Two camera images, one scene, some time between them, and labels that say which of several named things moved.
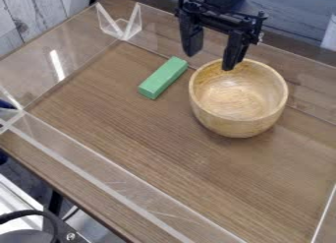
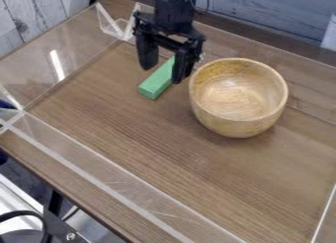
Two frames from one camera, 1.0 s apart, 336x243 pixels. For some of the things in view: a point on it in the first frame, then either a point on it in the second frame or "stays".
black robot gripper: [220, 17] -> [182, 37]
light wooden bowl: [238, 102] stays
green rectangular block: [163, 77] stays
